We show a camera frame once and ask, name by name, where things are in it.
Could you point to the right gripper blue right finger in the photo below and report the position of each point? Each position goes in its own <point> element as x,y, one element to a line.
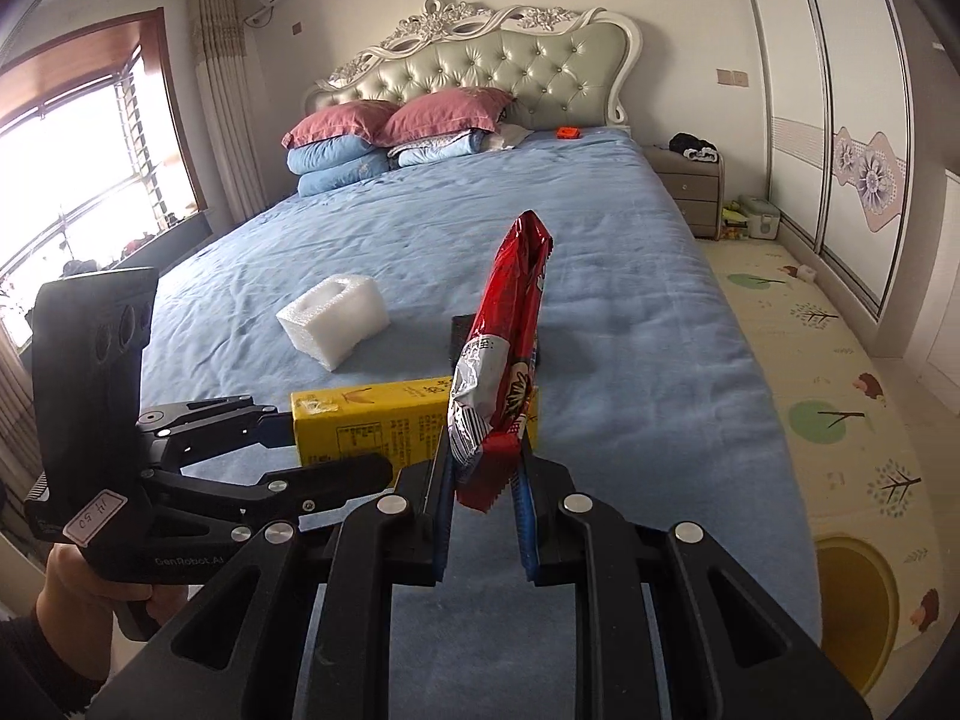
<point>668,623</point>

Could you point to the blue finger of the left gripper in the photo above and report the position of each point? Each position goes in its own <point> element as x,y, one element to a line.
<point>193,431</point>
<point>283,495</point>

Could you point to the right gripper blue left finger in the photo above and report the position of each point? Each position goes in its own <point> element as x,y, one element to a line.
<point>296,623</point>

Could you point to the white foam block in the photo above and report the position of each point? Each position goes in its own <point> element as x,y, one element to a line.
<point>330,320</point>

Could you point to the yellow cardboard box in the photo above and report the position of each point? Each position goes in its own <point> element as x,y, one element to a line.
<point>401,421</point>

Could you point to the red snack bag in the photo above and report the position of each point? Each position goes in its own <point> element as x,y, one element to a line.
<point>487,423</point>

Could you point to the black foam square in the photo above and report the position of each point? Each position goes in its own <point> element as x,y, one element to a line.
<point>465,341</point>

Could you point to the person's left hand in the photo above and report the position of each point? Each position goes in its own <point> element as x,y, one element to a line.
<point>75,610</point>

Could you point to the cartoon play mat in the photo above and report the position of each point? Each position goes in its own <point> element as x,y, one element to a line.
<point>882,591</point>

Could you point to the folded blue quilt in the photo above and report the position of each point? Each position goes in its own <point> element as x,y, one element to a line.
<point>335,163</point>

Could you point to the beige curtain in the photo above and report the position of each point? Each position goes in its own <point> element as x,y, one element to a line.
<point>218,42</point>

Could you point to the left pink pillow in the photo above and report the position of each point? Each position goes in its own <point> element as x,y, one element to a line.
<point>363,118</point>

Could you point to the pink pillow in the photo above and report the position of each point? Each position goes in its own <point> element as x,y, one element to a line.
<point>363,118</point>
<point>449,110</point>

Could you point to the folded light blue blanket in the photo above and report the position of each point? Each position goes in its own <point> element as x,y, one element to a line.
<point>437,148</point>

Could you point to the right pink pillow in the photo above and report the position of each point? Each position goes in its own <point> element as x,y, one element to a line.
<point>449,110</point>

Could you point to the white storage box on floor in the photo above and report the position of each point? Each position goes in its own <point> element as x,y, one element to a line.
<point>762,217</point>

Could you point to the brown wooden nightstand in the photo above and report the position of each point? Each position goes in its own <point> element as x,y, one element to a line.
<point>696,187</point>

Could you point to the small orange object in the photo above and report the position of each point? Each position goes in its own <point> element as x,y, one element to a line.
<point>568,133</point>

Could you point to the black clothes on nightstand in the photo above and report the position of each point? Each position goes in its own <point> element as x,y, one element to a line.
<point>694,149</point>

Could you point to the green tufted headboard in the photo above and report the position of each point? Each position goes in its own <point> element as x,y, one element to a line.
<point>561,67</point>

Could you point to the white sliding wardrobe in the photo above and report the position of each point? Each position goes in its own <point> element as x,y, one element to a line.
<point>840,129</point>

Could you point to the window with brown frame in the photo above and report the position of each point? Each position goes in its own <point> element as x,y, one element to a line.
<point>96,171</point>

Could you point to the wall switch plate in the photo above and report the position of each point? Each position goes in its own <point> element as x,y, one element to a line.
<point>737,78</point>

